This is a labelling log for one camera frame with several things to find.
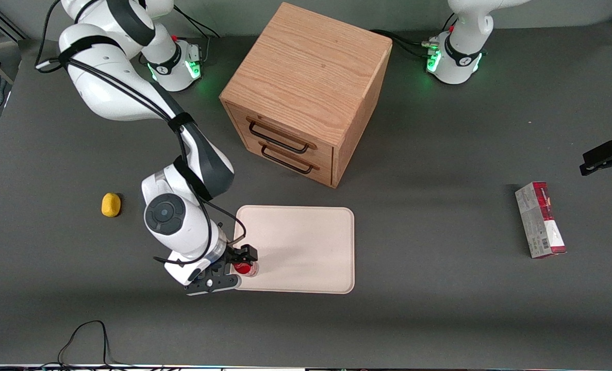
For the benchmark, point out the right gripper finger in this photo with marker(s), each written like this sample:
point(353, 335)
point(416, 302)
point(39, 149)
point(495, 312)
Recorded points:
point(243, 253)
point(214, 284)

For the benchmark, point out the cream plastic tray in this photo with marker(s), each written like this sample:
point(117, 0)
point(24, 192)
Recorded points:
point(306, 247)

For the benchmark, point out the wooden drawer cabinet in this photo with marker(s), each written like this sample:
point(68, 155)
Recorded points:
point(306, 67)

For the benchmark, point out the yellow lemon toy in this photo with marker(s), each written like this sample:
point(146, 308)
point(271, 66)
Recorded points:
point(111, 205)

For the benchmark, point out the red and grey carton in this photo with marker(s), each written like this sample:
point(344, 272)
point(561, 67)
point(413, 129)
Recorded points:
point(540, 219)

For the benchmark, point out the red coke bottle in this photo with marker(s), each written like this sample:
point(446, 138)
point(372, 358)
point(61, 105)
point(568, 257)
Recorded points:
point(244, 268)

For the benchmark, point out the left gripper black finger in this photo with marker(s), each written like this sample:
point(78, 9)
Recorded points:
point(602, 157)

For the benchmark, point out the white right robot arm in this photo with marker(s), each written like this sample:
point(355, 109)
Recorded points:
point(104, 87)

